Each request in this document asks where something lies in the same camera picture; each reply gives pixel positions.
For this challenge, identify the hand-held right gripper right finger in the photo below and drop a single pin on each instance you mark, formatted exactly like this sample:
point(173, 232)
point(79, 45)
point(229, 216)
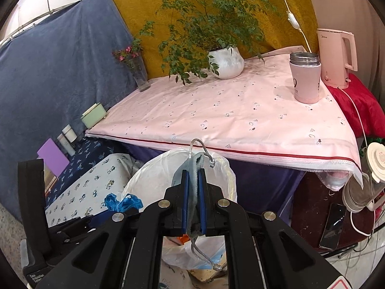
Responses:
point(202, 204)

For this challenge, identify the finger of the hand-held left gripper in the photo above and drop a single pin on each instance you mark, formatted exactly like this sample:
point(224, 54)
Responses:
point(75, 225)

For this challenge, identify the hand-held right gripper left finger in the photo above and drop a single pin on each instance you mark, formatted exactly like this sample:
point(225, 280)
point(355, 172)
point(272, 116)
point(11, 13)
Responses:
point(185, 204)

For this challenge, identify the grey face mask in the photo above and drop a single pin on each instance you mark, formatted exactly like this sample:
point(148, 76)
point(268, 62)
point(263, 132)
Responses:
point(192, 168)

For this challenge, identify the white bin with plastic bag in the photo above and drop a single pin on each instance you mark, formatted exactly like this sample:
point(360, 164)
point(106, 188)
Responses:
point(156, 171)

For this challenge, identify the blue plastic bag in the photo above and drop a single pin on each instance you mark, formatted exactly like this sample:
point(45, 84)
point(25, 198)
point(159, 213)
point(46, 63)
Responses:
point(120, 204)

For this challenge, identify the purple board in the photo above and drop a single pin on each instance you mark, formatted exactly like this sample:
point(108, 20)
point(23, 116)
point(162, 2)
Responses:
point(52, 156)

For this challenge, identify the purple cloth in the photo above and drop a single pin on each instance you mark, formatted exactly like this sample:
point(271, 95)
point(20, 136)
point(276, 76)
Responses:
point(264, 186)

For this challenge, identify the white canister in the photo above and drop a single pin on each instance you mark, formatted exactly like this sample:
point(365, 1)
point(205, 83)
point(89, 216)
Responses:
point(66, 146)
point(69, 134)

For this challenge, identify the navy printed cloth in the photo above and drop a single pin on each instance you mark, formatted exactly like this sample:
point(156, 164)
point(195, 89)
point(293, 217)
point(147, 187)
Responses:
point(87, 156)

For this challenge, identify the pink printed tablecloth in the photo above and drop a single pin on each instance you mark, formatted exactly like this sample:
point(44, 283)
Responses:
point(225, 111)

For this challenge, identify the pale green box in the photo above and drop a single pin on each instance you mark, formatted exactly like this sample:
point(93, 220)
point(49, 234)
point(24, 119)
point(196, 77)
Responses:
point(93, 116)

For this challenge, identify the dark red cabinet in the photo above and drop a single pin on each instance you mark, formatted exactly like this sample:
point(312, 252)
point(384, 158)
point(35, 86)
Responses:
point(309, 201)

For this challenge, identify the smartphone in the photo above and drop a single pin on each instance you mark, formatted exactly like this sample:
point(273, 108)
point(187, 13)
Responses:
point(332, 225)

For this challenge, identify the glass vase with pink flowers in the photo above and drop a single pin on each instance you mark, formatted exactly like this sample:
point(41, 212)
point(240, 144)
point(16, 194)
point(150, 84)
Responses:
point(141, 79)

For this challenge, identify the blue hanging blanket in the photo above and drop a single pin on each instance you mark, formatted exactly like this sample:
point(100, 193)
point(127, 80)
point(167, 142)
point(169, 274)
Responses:
point(60, 66)

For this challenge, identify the green plant in white pot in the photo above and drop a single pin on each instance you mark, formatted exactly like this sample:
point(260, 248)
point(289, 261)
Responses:
point(225, 63)

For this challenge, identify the white blender appliance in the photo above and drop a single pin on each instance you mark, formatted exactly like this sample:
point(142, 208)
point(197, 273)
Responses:
point(355, 192)

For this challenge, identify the pink thermos cup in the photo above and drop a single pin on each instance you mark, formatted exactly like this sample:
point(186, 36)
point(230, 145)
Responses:
point(305, 78)

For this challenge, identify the metal rod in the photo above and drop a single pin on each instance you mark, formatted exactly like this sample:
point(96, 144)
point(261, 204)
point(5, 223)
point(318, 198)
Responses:
point(30, 21)

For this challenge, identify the red cloth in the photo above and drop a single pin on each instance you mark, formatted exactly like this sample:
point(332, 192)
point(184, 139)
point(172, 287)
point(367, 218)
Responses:
point(361, 105)

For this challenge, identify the pink electric kettle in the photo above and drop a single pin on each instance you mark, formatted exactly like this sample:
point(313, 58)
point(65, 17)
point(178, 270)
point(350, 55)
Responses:
point(334, 57)

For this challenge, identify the yellow hanging blanket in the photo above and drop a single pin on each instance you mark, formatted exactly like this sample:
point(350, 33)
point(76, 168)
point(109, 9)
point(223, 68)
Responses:
point(135, 0)

